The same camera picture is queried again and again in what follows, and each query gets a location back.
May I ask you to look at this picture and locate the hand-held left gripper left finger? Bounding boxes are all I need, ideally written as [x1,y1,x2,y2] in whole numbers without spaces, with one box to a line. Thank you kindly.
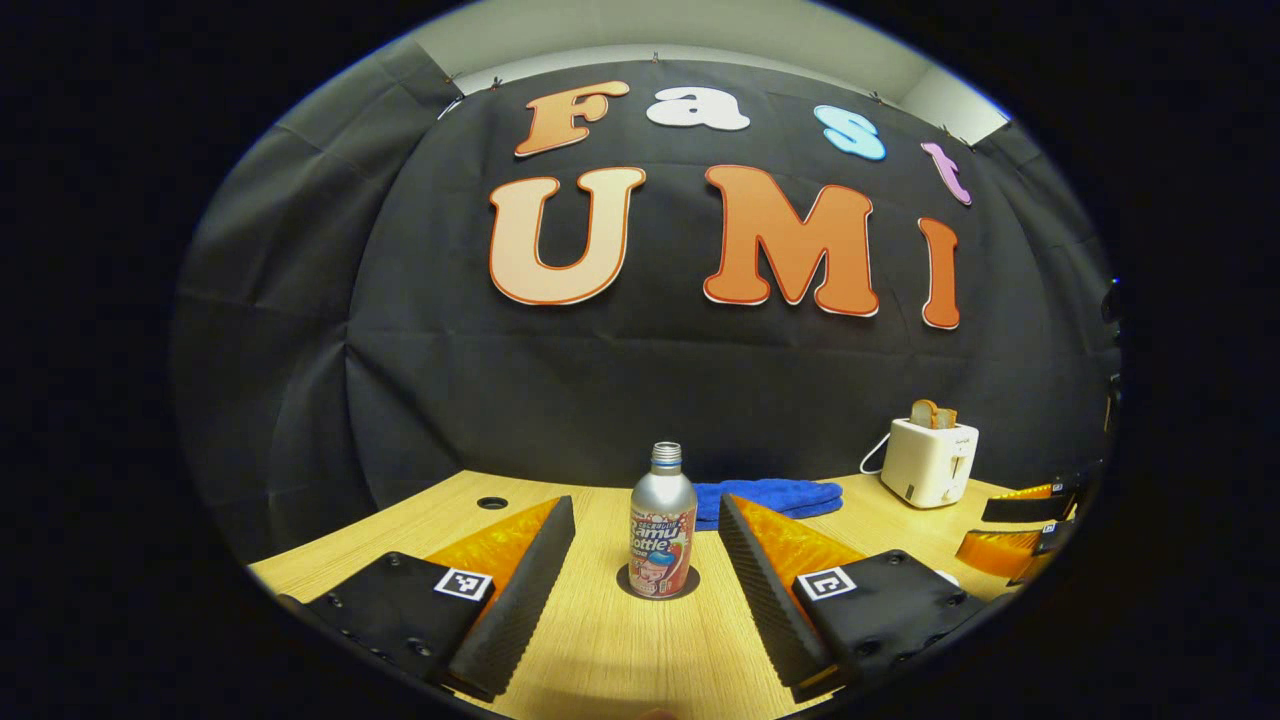
[290,495,578,703]

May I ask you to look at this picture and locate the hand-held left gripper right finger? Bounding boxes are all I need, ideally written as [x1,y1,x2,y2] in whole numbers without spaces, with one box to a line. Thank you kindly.
[718,492,1001,704]

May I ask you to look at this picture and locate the silver water bottle red label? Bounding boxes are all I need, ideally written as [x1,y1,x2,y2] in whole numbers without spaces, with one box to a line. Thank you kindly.
[628,442,699,601]

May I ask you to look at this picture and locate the blue folded towel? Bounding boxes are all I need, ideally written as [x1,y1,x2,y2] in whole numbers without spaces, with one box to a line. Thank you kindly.
[692,478,844,531]

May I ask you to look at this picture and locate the white toaster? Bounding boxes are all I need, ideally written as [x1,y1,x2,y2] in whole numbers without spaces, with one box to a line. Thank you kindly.
[880,418,980,509]

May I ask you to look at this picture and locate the black backdrop cloth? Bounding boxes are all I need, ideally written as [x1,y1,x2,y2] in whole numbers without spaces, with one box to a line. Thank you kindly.
[170,40,1126,561]

